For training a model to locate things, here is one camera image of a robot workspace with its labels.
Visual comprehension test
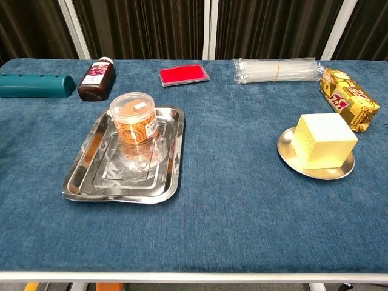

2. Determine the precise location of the clear jar of rubber bands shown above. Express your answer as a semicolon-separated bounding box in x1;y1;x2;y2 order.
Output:
109;92;159;145

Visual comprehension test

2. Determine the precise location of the yellow cube block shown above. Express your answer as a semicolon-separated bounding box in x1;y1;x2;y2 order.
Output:
291;113;359;170

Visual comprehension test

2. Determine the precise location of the red ink pad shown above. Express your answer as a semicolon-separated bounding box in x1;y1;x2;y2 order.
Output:
158;64;210;88

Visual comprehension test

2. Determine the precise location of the blue tablecloth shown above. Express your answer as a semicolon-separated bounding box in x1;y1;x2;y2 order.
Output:
0;58;388;273

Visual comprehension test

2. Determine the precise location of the round steel plate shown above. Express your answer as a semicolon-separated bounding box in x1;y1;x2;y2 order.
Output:
276;126;355;181

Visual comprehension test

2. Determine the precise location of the rectangular steel tray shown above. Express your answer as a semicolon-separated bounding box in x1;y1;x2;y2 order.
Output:
62;105;186;206

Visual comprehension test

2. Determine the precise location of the bundle of clear straws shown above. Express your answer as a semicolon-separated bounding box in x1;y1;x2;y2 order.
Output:
233;56;325;84

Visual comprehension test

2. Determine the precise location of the dark juice bottle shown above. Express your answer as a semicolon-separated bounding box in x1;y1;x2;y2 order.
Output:
77;56;116;102

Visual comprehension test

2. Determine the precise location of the dark brown curtain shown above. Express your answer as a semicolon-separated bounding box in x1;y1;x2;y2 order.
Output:
72;0;206;60
332;0;388;61
215;0;345;60
0;0;80;65

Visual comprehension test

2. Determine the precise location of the gold snack package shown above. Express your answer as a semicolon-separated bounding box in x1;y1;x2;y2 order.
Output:
319;68;381;133

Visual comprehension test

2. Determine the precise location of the teal cylindrical holder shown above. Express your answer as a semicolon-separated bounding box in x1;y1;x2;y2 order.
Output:
0;73;77;99

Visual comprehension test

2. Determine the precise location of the white frame post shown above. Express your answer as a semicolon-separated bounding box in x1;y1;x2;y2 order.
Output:
57;0;92;60
202;0;219;61
320;0;359;61

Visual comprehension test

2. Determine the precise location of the white table frame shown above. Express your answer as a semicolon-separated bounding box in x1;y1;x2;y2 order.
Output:
0;270;388;291

